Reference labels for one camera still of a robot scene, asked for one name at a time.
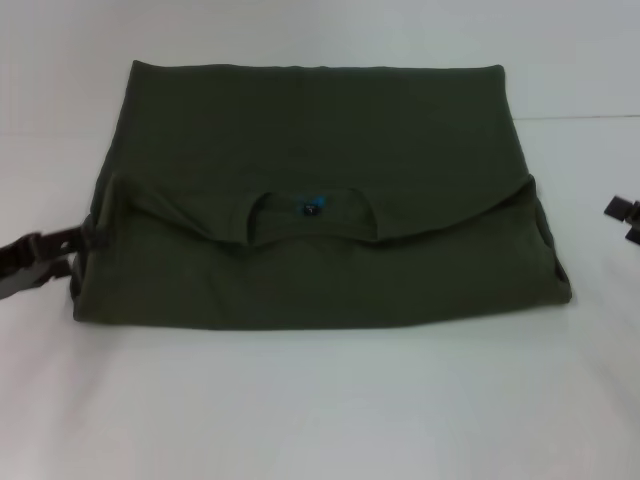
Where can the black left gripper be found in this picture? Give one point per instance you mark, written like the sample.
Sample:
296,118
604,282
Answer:
25,270

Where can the dark green FREE t-shirt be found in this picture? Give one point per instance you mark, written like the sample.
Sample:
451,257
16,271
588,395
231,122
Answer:
320,200

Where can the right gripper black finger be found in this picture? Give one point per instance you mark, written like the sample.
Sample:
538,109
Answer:
620,207
632,235

